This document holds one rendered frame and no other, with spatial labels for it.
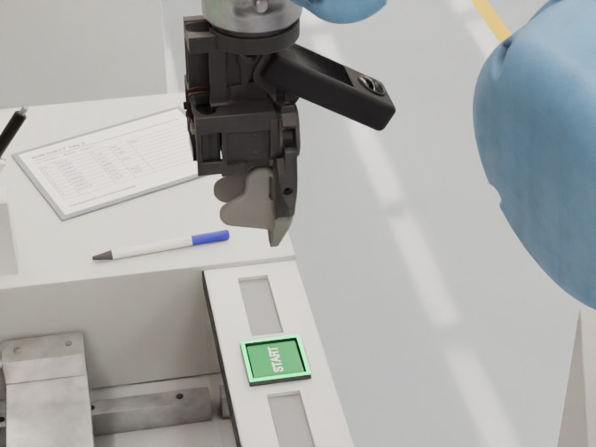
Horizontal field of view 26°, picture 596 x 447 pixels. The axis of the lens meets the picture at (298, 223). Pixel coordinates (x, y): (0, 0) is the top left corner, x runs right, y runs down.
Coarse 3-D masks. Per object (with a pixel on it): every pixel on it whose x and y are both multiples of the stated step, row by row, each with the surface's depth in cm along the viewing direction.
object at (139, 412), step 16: (112, 400) 129; (128, 400) 129; (144, 400) 129; (160, 400) 129; (176, 400) 129; (192, 400) 129; (208, 400) 129; (0, 416) 127; (96, 416) 128; (112, 416) 128; (128, 416) 128; (144, 416) 129; (160, 416) 129; (176, 416) 130; (192, 416) 130; (208, 416) 130; (0, 432) 126; (96, 432) 129; (112, 432) 129
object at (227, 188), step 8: (272, 160) 105; (248, 168) 107; (224, 176) 107; (232, 176) 107; (240, 176) 107; (216, 184) 107; (224, 184) 107; (232, 184) 107; (240, 184) 107; (216, 192) 107; (224, 192) 108; (232, 192) 108; (240, 192) 108; (224, 200) 108
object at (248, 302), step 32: (224, 288) 126; (256, 288) 127; (288, 288) 126; (224, 320) 122; (256, 320) 123; (288, 320) 122; (224, 352) 118; (320, 352) 118; (288, 384) 115; (320, 384) 115; (256, 416) 112; (288, 416) 112; (320, 416) 112
